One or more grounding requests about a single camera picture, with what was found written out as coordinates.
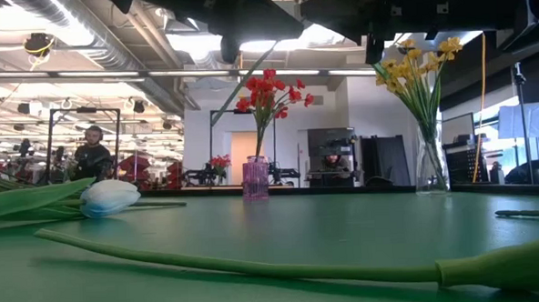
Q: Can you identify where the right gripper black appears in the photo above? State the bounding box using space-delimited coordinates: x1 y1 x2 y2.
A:
299 0 534 69

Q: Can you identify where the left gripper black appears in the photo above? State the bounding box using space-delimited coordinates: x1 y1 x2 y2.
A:
171 0 307 67

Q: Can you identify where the red flower bunch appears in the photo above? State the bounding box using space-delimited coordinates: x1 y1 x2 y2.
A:
233 66 319 172

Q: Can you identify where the red tulip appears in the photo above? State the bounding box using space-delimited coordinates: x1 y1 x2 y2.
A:
207 47 280 126
494 207 539 220

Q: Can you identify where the white tulip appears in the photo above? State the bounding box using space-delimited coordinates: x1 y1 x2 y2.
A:
0 174 142 224

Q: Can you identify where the long green flower stem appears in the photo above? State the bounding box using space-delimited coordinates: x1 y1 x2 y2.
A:
33 206 539 302

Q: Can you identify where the pink ribbed glass vase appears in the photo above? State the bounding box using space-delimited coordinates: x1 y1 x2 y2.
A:
240 155 270 202

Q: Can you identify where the clear glass vase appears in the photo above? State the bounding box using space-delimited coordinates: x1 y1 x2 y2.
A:
412 117 451 196

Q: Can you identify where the black cabinet machine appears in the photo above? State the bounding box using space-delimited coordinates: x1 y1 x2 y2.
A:
305 126 362 189

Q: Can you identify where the dark partition panel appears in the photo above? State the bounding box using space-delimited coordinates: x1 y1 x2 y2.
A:
358 133 412 189

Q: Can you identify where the small red bouquet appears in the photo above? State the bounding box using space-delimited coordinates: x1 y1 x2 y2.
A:
208 153 233 182

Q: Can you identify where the whiteboard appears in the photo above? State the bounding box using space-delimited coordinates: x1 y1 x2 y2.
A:
439 112 477 146

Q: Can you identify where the person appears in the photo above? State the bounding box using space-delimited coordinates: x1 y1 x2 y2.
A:
319 152 351 176
70 124 116 183

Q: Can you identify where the black curved chair backrest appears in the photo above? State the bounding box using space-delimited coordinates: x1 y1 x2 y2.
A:
364 175 395 188

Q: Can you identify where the long ceiling light strip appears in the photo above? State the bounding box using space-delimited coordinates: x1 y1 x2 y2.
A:
0 54 377 93

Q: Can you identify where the black tripod stand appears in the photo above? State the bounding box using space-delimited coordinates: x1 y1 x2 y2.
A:
511 61 534 186

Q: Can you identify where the black pegboard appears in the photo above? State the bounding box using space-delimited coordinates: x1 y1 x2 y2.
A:
445 144 490 186

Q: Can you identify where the white diffuser sheet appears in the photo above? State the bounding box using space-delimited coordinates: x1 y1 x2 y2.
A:
496 101 539 141

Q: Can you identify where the black ceiling device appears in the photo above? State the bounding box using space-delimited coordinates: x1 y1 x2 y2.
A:
21 31 57 59

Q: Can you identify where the dark padded heap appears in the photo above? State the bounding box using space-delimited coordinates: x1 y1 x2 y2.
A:
504 159 539 187

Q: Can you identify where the black rig frame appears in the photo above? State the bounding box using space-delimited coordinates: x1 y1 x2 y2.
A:
207 106 281 189
43 105 125 187

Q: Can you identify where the silver ventilation duct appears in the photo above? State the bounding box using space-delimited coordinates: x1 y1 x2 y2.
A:
9 0 187 122

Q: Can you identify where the yellow hanging cable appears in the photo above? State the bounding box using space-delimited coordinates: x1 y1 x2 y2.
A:
466 31 493 184

